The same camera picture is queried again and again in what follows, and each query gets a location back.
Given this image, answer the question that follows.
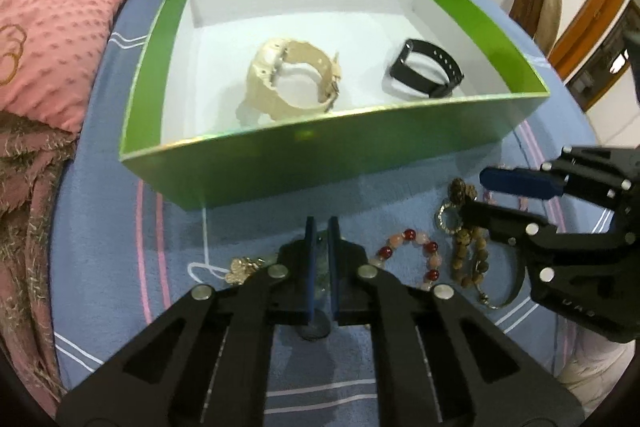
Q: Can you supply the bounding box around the thin metal bangle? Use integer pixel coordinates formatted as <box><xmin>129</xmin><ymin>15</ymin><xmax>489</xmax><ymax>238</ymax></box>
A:
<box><xmin>476</xmin><ymin>246</ymin><xmax>527</xmax><ymax>311</ymax></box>

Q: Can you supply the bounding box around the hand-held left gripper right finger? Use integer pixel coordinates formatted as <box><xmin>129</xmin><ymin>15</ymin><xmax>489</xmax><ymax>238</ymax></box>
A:
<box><xmin>327</xmin><ymin>216</ymin><xmax>586</xmax><ymax>427</ymax></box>

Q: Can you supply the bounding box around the pink dotted blanket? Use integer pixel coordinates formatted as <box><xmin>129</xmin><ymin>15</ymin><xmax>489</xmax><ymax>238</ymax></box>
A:
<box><xmin>0</xmin><ymin>0</ymin><xmax>184</xmax><ymax>134</ymax></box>

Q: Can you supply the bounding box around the brown fuzzy blanket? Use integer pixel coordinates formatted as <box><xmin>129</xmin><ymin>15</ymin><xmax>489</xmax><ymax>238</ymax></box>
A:
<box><xmin>0</xmin><ymin>109</ymin><xmax>77</xmax><ymax>419</ymax></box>

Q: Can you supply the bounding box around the silver rhinestone ring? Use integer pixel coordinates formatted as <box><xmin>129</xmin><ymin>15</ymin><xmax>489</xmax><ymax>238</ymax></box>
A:
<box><xmin>434</xmin><ymin>201</ymin><xmax>467</xmax><ymax>236</ymax></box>

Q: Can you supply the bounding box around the red and pink bead bracelet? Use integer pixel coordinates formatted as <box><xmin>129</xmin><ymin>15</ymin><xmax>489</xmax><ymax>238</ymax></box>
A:
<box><xmin>366</xmin><ymin>228</ymin><xmax>447</xmax><ymax>293</ymax></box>

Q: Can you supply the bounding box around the brown wooden chair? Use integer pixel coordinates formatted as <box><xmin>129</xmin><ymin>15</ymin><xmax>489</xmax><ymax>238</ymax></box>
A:
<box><xmin>509</xmin><ymin>0</ymin><xmax>546</xmax><ymax>48</ymax></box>

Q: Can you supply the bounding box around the cream wrist watch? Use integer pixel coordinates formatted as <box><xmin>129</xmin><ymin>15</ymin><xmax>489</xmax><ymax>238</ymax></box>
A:
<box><xmin>244</xmin><ymin>37</ymin><xmax>344</xmax><ymax>124</ymax></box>

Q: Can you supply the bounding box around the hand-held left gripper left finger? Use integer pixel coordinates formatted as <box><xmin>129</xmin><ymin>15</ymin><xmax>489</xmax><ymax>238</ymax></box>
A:
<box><xmin>55</xmin><ymin>216</ymin><xmax>318</xmax><ymax>427</ymax></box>

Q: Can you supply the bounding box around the beige cloth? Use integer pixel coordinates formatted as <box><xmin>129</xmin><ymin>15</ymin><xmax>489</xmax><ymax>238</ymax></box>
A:
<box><xmin>535</xmin><ymin>0</ymin><xmax>564</xmax><ymax>56</ymax></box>

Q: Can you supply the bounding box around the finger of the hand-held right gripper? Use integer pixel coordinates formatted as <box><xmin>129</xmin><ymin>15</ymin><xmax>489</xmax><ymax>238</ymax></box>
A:
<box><xmin>459</xmin><ymin>197</ymin><xmax>640</xmax><ymax>344</ymax></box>
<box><xmin>479</xmin><ymin>146</ymin><xmax>640</xmax><ymax>211</ymax></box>

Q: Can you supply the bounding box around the black wrist watch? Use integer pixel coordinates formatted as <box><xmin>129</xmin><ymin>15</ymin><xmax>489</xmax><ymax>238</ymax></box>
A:
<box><xmin>386</xmin><ymin>38</ymin><xmax>466</xmax><ymax>99</ymax></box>

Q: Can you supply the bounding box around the pale cloth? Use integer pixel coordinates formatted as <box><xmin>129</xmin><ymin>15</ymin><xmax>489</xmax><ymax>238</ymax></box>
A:
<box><xmin>554</xmin><ymin>338</ymin><xmax>634</xmax><ymax>404</ymax></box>

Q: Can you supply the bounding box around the wooden door frame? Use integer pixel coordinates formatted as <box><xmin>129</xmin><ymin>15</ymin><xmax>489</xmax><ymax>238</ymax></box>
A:
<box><xmin>546</xmin><ymin>0</ymin><xmax>640</xmax><ymax>84</ymax></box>

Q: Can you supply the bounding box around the green cardboard box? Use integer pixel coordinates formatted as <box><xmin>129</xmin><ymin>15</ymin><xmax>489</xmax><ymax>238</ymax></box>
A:
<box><xmin>118</xmin><ymin>0</ymin><xmax>551</xmax><ymax>211</ymax></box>

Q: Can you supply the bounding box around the brown wooden bead bracelet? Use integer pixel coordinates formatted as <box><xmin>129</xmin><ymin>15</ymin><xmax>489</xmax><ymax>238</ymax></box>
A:
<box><xmin>449</xmin><ymin>178</ymin><xmax>492</xmax><ymax>289</ymax></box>

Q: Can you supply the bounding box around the pale pink crystal bracelet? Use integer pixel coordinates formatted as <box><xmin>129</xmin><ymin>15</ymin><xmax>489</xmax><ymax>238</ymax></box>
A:
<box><xmin>481</xmin><ymin>188</ymin><xmax>530</xmax><ymax>214</ymax></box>

